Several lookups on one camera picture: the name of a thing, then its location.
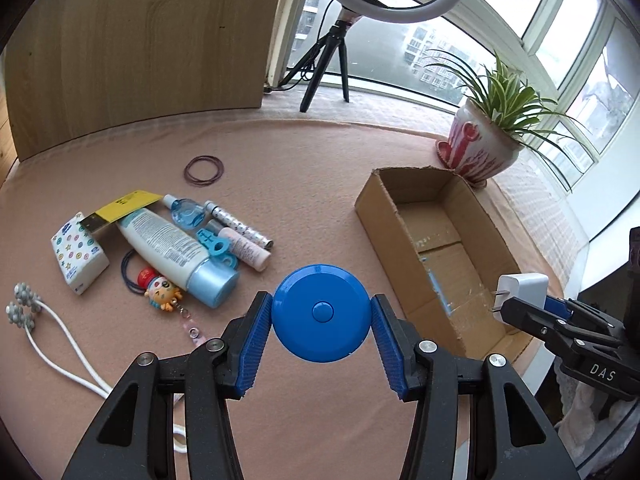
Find white lotion bottle blue cap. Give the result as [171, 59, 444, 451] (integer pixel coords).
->
[116, 207, 240, 310]

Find person's right hand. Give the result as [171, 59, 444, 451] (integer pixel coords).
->
[552, 372, 640, 467]

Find dark hair ties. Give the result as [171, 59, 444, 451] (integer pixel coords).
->
[120, 247, 151, 295]

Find yellow ruler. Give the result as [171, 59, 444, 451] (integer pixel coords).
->
[80, 189, 165, 235]

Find small blue spray bottle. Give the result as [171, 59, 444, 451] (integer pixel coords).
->
[162, 194, 213, 232]

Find spider plant in red-white pot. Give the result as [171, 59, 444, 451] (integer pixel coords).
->
[422, 50, 601, 193]

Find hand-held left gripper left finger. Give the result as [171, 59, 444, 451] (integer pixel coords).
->
[60, 290, 274, 480]

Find pink felt table cloth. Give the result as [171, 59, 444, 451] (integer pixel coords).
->
[0, 117, 588, 480]

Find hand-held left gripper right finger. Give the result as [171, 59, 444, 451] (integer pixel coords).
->
[370, 294, 583, 480]

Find brown rubber band bunch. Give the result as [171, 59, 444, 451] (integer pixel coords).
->
[183, 155, 225, 187]

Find cartoon badge reel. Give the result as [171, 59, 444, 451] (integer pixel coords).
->
[137, 266, 207, 347]

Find white charger plug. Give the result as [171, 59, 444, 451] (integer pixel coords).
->
[492, 273, 548, 328]

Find white roller massager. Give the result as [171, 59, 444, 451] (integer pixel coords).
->
[5, 282, 188, 456]

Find patterned tissue pack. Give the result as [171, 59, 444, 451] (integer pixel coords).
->
[50, 211, 111, 295]

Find blue plastic clip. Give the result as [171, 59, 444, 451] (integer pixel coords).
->
[196, 227, 238, 270]

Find white window frame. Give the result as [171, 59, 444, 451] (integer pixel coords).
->
[265, 0, 640, 196]

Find black cable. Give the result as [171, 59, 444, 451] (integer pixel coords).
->
[262, 0, 383, 93]

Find blue round tape measure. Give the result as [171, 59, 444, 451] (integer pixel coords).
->
[271, 262, 375, 363]

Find white patterned lighter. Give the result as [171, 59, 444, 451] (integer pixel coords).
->
[202, 200, 275, 251]

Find small pink tube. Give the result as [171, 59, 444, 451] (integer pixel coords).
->
[219, 226, 272, 272]

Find cardboard box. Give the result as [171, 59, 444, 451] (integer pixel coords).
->
[354, 166, 535, 361]

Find light wooden plank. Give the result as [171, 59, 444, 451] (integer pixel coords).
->
[0, 105, 21, 186]

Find checkered beige mat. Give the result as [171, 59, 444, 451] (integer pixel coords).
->
[150, 82, 591, 271]

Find large wooden board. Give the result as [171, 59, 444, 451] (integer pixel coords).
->
[2, 0, 293, 161]

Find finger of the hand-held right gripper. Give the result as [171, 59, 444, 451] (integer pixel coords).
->
[500, 296, 593, 361]
[545, 295, 626, 335]

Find black tripod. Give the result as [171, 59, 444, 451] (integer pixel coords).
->
[299, 7, 361, 113]

